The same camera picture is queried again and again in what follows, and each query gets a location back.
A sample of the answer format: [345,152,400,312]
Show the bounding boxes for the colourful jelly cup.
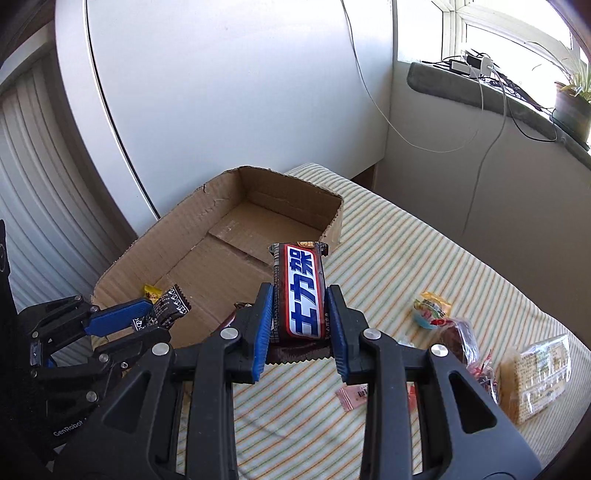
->
[412,291,453,330]

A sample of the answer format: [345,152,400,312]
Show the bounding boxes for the brown cardboard box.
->
[91,166,345,352]

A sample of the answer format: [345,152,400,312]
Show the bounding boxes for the dark bread in clear bag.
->
[466,348,502,407]

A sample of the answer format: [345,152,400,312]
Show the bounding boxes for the brown chocolate bar blue label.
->
[268,241,332,365]

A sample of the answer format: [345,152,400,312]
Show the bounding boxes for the potted green plant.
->
[526,28,591,141]

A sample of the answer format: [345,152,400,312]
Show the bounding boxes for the dark red snack packet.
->
[399,318,481,370]

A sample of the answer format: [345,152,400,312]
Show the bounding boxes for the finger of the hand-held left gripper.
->
[18,295,155,352]
[30,325,172,408]

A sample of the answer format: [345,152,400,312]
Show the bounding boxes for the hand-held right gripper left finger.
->
[60,282,274,480]

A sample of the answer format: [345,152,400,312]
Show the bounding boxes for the white wardrobe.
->
[54,0,399,222]

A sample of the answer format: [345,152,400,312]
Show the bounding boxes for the grey cable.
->
[462,76,509,245]

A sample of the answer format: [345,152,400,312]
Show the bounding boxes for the pink candy packet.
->
[335,385,370,411]

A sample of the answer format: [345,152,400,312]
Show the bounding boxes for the black cables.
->
[422,48,559,139]

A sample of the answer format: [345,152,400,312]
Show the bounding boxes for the white cable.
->
[341,0,485,154]

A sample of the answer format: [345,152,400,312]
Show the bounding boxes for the white slatted door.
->
[0,60,139,319]

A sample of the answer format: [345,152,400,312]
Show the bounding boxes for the clear bread packet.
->
[496,335,573,425]

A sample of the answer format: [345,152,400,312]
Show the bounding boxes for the black snack packet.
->
[134,285,192,330]

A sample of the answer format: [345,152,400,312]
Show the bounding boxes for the white window frame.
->
[397,0,583,63]

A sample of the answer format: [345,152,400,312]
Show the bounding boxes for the dark brown snack wrapper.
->
[221,302,254,330]

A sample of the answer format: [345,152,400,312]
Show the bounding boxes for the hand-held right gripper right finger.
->
[325,285,542,480]

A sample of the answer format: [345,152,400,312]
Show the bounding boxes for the white charger block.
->
[448,50,497,77]

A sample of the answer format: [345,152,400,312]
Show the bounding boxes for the striped bed sheet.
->
[92,162,591,480]

